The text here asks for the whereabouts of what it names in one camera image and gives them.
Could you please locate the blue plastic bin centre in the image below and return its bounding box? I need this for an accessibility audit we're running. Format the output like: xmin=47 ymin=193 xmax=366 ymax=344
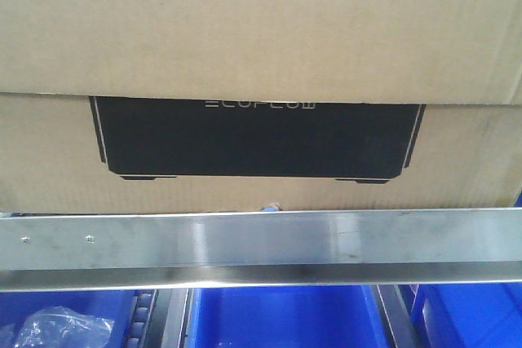
xmin=185 ymin=285 xmax=389 ymax=347

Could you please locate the clear plastic bag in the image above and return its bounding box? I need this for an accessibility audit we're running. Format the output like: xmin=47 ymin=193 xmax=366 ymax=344
xmin=1 ymin=306 xmax=115 ymax=347

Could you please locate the metal shelf front rail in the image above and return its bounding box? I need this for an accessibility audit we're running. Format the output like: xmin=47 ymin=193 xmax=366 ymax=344
xmin=1 ymin=208 xmax=521 ymax=292

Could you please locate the blue plastic bin left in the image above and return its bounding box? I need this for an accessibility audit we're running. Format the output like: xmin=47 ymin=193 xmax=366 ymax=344
xmin=1 ymin=290 xmax=135 ymax=347

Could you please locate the blue plastic bin right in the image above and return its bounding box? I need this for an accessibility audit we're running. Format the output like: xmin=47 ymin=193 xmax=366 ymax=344
xmin=409 ymin=283 xmax=521 ymax=347

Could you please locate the blue plastic bin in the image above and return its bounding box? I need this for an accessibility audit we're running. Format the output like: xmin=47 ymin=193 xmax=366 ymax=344
xmin=1 ymin=290 xmax=135 ymax=347
xmin=409 ymin=283 xmax=521 ymax=347
xmin=185 ymin=285 xmax=389 ymax=347

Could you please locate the brown cardboard box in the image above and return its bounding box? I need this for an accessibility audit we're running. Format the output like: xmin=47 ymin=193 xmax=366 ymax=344
xmin=1 ymin=0 xmax=521 ymax=213

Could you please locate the roller track left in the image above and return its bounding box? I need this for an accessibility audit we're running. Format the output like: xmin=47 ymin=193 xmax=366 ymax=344
xmin=122 ymin=289 xmax=157 ymax=348

